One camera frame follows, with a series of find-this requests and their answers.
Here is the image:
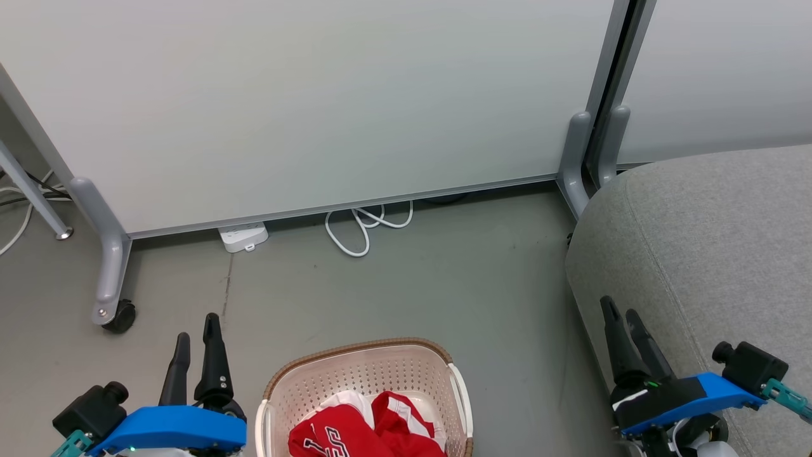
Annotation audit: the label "narrow white partition grey foot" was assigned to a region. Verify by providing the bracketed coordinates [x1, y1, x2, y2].
[596, 0, 812, 189]

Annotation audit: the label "white perforated laundry basket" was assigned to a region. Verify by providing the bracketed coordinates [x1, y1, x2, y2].
[255, 338, 475, 457]

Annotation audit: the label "thin white floor cable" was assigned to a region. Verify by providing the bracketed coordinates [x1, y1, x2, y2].
[0, 169, 55, 256]

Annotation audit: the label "black caster wheel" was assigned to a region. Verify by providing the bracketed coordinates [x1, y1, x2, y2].
[101, 300, 137, 334]

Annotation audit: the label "thin black floor cable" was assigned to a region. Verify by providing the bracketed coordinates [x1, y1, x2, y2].
[0, 168, 72, 208]

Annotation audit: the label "grey fabric sofa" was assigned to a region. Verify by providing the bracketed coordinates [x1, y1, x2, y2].
[565, 145, 812, 457]

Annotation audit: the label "looped white cable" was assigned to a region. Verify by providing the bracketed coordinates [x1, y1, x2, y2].
[325, 201, 414, 258]

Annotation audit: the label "white power strip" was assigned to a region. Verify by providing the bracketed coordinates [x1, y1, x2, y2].
[218, 221, 269, 253]

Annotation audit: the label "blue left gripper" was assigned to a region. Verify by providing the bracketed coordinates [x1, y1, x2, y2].
[86, 313, 248, 457]

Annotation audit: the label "grey metal table leg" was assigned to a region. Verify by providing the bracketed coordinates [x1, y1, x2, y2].
[0, 140, 74, 241]

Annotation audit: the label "red white garment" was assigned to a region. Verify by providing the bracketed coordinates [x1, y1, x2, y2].
[287, 390, 448, 457]

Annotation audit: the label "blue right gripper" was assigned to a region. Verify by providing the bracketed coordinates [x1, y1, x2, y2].
[600, 295, 768, 439]

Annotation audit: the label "wide white partition grey feet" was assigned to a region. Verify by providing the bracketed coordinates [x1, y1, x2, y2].
[0, 0, 630, 327]

